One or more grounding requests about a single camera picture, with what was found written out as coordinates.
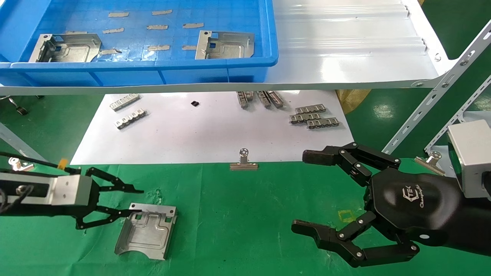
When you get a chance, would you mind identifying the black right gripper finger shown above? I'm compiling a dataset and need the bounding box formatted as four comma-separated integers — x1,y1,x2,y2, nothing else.
302,141,402,188
291,210,420,268

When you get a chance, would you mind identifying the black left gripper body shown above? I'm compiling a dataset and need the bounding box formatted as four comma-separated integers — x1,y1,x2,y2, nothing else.
74,179,102,220

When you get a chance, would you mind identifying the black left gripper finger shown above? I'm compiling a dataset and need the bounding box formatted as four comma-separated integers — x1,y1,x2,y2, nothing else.
85,167,145,194
75,203,143,230

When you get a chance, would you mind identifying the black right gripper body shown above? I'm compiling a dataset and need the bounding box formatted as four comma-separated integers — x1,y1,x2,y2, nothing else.
364,168,465,246

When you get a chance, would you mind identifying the curved-edge sheet metal bracket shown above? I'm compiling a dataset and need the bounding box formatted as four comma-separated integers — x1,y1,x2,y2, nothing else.
114,203,178,261

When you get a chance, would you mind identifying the yellow brown bag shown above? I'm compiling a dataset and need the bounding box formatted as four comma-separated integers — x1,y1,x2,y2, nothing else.
335,89,371,115

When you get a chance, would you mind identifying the green cloth mat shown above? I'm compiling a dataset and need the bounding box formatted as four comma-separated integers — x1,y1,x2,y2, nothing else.
0,160,491,276

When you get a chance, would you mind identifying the white metal shelf board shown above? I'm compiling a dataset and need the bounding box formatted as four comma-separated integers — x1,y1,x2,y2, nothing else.
0,0,458,96

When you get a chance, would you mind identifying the white slotted angle strut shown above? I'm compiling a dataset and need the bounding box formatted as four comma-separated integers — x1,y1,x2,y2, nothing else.
382,19,491,155
423,74,491,154

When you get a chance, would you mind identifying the white paper sheet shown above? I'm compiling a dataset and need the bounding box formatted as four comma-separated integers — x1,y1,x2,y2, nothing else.
70,90,355,166

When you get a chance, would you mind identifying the dark metal caster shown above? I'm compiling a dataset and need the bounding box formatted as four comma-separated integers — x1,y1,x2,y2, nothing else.
7,97,30,116

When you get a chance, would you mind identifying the blue plastic bin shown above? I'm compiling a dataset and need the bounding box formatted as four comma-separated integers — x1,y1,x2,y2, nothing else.
0,0,279,87

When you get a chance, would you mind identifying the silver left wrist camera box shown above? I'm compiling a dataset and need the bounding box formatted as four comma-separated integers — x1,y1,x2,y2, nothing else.
49,175,94,208

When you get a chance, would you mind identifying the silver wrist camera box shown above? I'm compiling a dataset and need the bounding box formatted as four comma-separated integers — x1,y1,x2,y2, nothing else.
447,119,491,200
49,175,94,208

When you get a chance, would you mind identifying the black cable with yellow tag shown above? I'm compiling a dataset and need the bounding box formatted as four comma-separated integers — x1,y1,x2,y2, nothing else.
0,151,70,170

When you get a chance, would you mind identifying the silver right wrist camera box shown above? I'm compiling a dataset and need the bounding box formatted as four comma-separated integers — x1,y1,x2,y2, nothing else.
447,119,491,200

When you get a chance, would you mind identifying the grey metal frame bar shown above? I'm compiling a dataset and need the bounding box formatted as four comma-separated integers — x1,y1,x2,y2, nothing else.
0,122,49,163

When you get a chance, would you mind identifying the metal bracket with side flange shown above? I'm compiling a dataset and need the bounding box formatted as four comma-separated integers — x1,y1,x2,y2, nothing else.
29,34,102,63

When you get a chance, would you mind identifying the flat stamped metal bracket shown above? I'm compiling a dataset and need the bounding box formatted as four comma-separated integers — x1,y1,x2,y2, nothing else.
195,31,255,60

